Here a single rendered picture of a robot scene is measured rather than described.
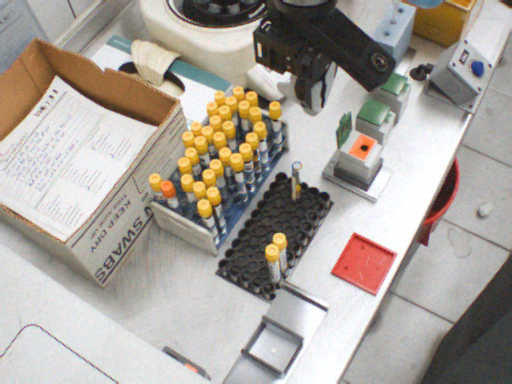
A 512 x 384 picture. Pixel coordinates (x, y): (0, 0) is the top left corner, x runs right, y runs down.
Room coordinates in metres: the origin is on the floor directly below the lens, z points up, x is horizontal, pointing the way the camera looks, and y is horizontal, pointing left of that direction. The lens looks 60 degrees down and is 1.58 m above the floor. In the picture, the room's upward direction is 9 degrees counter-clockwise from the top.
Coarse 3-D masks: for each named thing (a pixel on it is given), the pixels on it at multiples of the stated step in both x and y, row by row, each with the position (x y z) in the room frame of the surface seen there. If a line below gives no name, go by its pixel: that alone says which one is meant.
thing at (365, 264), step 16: (352, 240) 0.31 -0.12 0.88; (368, 240) 0.31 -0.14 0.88; (352, 256) 0.29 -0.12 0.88; (368, 256) 0.29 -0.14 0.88; (384, 256) 0.28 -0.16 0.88; (336, 272) 0.27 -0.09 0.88; (352, 272) 0.27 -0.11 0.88; (368, 272) 0.26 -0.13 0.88; (384, 272) 0.26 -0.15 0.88; (368, 288) 0.24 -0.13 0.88
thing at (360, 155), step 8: (352, 136) 0.43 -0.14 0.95; (360, 136) 0.43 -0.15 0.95; (344, 144) 0.42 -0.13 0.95; (352, 144) 0.42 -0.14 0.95; (360, 144) 0.42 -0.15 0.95; (368, 144) 0.42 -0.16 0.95; (376, 144) 0.42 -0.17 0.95; (344, 152) 0.41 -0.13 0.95; (352, 152) 0.41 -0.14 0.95; (360, 152) 0.40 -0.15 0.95; (368, 152) 0.40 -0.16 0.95; (376, 152) 0.41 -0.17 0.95; (344, 160) 0.41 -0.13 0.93; (352, 160) 0.40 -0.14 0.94; (360, 160) 0.39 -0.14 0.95; (368, 160) 0.39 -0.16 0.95; (376, 160) 0.40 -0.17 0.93; (344, 168) 0.41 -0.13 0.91; (352, 168) 0.40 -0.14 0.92; (360, 168) 0.39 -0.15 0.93; (368, 168) 0.38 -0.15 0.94; (360, 176) 0.39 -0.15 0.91; (368, 176) 0.39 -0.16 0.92
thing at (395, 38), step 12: (396, 12) 0.64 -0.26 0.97; (408, 12) 0.64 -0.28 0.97; (384, 24) 0.62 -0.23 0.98; (396, 24) 0.61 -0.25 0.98; (408, 24) 0.62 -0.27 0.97; (372, 36) 0.59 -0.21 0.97; (384, 36) 0.59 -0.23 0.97; (396, 36) 0.59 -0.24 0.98; (408, 36) 0.63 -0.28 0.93; (384, 48) 0.57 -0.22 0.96; (396, 48) 0.58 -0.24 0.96; (408, 48) 0.64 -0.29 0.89; (396, 60) 0.59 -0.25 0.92; (408, 60) 0.62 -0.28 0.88; (396, 72) 0.59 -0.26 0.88
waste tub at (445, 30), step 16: (448, 0) 0.65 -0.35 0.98; (464, 0) 0.75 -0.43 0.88; (480, 0) 0.69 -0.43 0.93; (416, 16) 0.68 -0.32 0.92; (432, 16) 0.67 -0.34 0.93; (448, 16) 0.65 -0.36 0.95; (464, 16) 0.63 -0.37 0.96; (416, 32) 0.68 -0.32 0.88; (432, 32) 0.66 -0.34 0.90; (448, 32) 0.64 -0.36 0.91; (464, 32) 0.65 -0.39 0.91
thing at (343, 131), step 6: (348, 114) 0.44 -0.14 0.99; (342, 120) 0.43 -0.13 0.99; (348, 120) 0.44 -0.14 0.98; (342, 126) 0.43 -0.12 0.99; (348, 126) 0.44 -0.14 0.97; (336, 132) 0.42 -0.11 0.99; (342, 132) 0.43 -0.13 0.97; (348, 132) 0.44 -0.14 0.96; (342, 138) 0.42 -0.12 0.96; (342, 144) 0.42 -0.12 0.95
